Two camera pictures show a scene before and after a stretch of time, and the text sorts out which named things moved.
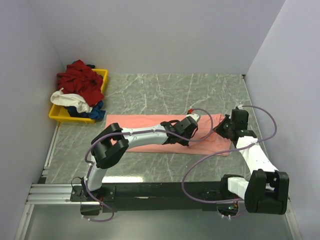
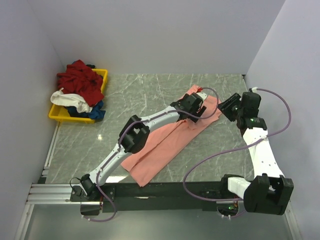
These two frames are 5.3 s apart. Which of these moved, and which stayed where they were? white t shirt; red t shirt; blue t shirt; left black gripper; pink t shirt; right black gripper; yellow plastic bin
Moved: pink t shirt; right black gripper; left black gripper
Stayed: yellow plastic bin; blue t shirt; red t shirt; white t shirt
